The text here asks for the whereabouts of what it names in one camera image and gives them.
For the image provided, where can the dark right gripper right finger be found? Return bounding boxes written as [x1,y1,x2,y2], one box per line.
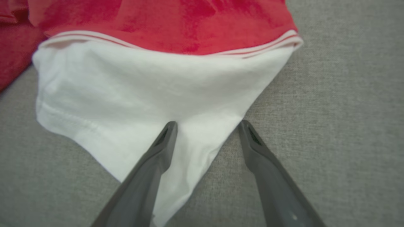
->
[238,120,325,227]

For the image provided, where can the red white-trimmed shirt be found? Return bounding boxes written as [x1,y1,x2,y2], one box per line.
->
[0,0,304,227]

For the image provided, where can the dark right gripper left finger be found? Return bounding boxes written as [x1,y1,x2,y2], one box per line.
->
[92,121,178,227]

